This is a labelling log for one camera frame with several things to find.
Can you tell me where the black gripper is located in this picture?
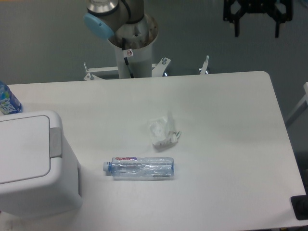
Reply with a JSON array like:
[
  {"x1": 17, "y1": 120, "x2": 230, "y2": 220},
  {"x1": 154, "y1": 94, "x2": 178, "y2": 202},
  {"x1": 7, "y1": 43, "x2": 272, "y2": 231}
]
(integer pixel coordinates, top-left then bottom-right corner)
[{"x1": 223, "y1": 0, "x2": 294, "y2": 38}]

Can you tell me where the white lidded trash can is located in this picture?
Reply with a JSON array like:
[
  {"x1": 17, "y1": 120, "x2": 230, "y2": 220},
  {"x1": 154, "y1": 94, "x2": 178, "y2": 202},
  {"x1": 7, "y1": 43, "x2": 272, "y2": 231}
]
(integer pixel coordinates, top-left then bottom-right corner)
[{"x1": 0, "y1": 111, "x2": 82, "y2": 218}]

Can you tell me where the crumpled clear plastic wrapper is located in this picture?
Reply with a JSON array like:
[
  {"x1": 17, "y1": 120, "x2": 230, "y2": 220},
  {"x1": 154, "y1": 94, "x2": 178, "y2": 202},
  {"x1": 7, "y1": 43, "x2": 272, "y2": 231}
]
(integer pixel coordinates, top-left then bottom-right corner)
[{"x1": 148, "y1": 111, "x2": 181, "y2": 149}]

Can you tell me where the black clamp at table corner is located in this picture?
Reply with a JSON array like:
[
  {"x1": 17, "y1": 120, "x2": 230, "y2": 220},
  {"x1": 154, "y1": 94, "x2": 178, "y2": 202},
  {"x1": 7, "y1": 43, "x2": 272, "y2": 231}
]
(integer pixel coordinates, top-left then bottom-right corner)
[{"x1": 291, "y1": 195, "x2": 308, "y2": 220}]

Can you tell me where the clear empty plastic bottle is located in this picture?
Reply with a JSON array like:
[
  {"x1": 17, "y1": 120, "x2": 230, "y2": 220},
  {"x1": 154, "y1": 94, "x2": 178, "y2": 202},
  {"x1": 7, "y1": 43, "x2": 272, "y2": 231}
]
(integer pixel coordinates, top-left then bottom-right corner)
[{"x1": 103, "y1": 156, "x2": 175, "y2": 180}]

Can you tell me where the blue label water bottle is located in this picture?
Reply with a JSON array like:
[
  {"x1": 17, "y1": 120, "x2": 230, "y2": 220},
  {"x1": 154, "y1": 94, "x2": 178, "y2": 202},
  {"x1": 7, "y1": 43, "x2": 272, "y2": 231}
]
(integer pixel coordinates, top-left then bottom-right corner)
[{"x1": 0, "y1": 81, "x2": 23, "y2": 115}]

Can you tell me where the white frame at right edge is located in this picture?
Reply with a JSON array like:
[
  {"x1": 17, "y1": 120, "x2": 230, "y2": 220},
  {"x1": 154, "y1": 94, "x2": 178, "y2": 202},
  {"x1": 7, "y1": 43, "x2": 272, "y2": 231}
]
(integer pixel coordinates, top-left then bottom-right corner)
[{"x1": 285, "y1": 82, "x2": 308, "y2": 128}]

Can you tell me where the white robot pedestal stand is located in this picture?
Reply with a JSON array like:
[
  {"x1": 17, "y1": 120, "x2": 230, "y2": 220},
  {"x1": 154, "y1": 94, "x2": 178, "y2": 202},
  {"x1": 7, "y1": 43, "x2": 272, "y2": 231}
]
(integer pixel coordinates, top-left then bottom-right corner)
[{"x1": 83, "y1": 31, "x2": 210, "y2": 81}]

